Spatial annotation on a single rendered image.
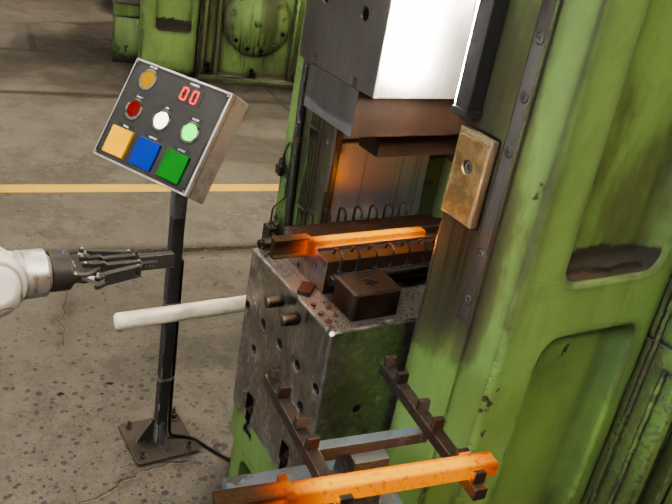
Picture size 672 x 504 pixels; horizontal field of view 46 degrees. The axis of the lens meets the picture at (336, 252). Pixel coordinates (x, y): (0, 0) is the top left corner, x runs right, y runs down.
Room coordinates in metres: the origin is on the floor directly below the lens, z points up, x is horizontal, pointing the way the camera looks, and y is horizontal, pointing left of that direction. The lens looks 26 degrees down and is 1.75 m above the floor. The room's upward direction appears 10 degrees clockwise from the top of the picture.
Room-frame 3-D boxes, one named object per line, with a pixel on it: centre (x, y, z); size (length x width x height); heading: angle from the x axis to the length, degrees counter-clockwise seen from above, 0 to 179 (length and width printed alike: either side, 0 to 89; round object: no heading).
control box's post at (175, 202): (1.99, 0.45, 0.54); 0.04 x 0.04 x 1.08; 35
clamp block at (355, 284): (1.47, -0.08, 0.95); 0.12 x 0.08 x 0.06; 125
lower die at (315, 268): (1.70, -0.10, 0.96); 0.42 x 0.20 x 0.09; 125
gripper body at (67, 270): (1.27, 0.47, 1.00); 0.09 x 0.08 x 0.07; 125
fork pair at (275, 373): (1.08, -0.04, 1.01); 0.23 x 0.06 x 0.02; 118
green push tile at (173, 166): (1.84, 0.43, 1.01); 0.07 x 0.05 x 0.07; 60
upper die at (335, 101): (1.70, -0.10, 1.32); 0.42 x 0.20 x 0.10; 125
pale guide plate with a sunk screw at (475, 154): (1.40, -0.22, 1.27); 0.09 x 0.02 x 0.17; 35
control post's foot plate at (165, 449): (2.00, 0.45, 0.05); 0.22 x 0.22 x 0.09; 35
